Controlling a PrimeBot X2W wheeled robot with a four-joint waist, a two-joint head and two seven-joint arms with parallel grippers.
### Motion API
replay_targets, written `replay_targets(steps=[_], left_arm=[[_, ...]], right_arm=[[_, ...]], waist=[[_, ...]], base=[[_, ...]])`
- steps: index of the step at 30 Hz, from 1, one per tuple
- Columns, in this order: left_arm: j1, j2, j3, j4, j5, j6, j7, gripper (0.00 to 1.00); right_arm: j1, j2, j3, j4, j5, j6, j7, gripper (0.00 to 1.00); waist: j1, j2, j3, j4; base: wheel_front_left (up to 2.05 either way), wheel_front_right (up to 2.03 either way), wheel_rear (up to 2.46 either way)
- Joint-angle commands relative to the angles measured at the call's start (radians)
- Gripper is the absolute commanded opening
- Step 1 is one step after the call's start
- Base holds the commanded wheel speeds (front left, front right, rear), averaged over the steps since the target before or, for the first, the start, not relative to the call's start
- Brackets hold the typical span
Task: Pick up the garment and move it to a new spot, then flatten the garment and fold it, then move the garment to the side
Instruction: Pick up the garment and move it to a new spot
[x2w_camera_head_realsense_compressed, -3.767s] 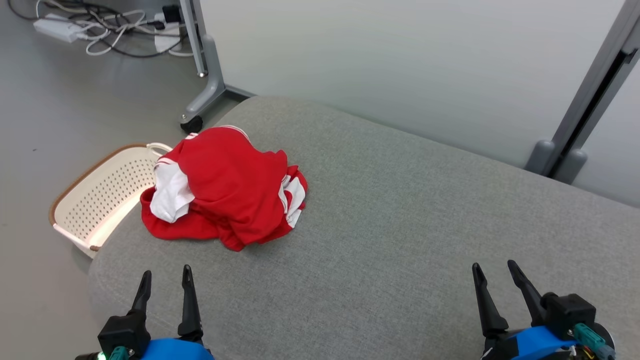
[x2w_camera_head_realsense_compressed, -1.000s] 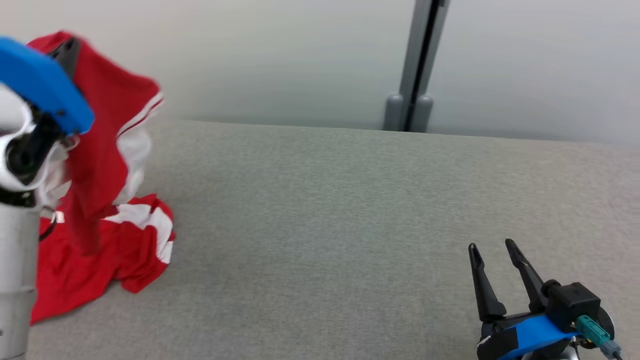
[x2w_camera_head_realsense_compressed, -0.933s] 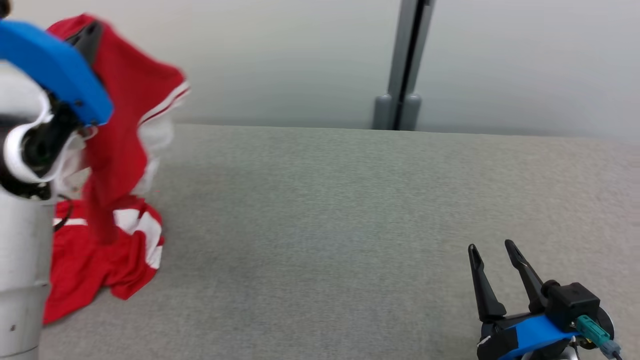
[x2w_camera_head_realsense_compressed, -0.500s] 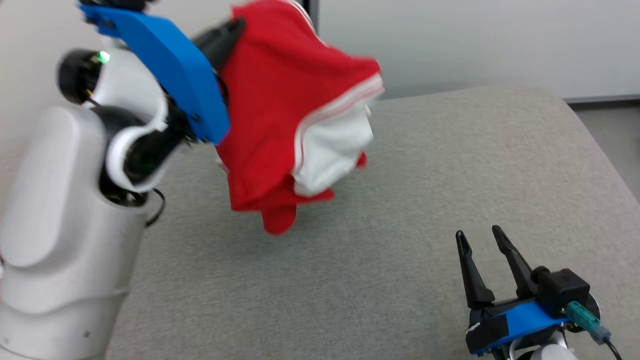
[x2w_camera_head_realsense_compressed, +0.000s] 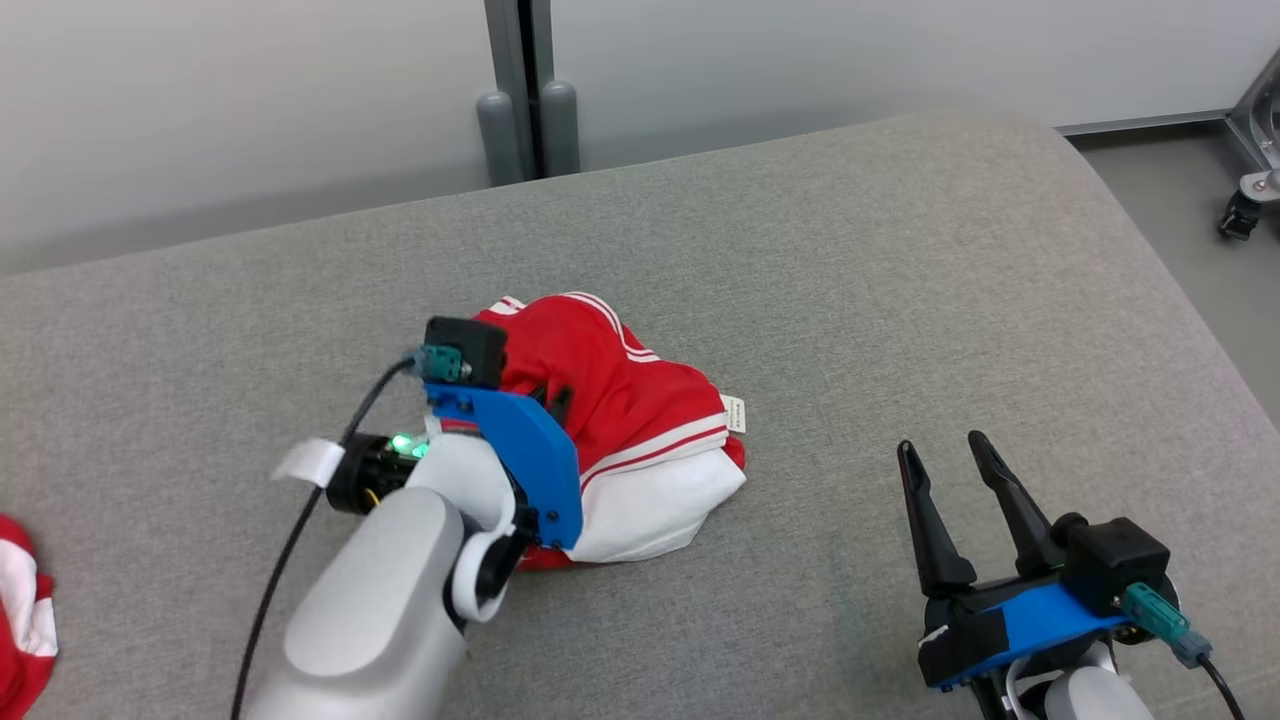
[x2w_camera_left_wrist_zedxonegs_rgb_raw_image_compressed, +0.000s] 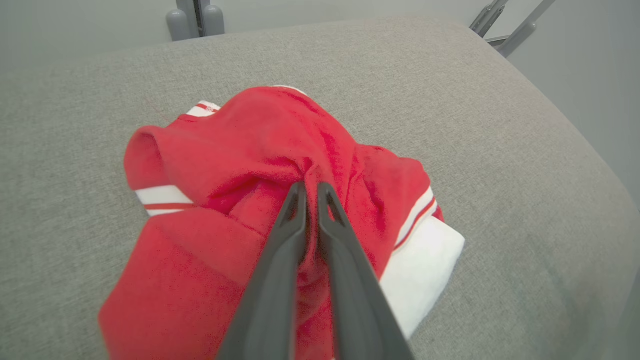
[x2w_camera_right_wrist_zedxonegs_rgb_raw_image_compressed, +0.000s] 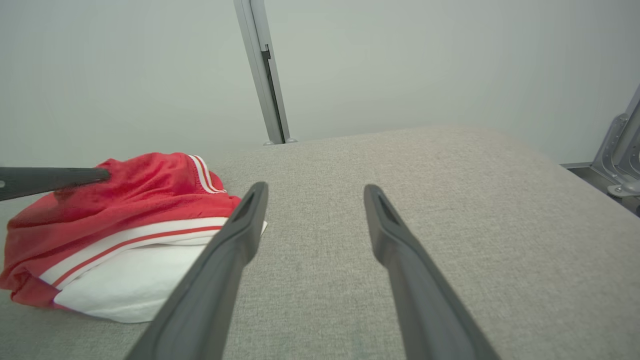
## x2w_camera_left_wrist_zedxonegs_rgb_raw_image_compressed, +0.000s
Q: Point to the grey metal bar frame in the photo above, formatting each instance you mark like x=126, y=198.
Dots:
x=520, y=32

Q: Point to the red jersey with white trim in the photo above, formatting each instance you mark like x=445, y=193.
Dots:
x=240, y=150

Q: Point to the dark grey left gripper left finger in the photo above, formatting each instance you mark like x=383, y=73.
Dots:
x=270, y=300

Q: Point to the grey rounded post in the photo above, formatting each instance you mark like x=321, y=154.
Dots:
x=177, y=25
x=214, y=20

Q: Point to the grey fabric sofa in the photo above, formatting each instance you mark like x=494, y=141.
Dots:
x=450, y=100

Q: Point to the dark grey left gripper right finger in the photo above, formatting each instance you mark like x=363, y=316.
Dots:
x=355, y=300

